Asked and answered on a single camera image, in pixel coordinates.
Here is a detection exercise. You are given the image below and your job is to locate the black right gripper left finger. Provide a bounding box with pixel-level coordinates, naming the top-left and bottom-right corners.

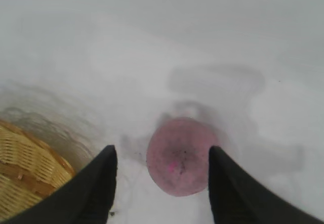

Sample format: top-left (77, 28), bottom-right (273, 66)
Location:
top-left (0, 144), bottom-right (118, 224)

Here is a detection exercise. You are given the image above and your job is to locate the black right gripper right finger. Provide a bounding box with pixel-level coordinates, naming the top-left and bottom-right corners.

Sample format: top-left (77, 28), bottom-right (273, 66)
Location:
top-left (208, 145), bottom-right (324, 224)

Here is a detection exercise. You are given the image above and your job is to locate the yellow woven wicker basket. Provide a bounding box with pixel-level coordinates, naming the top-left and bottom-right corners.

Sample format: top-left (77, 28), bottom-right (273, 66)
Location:
top-left (0, 118), bottom-right (77, 221)

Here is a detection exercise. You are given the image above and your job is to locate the pink peach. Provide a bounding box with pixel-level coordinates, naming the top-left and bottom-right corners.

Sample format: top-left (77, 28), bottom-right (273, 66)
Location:
top-left (146, 116), bottom-right (221, 198)

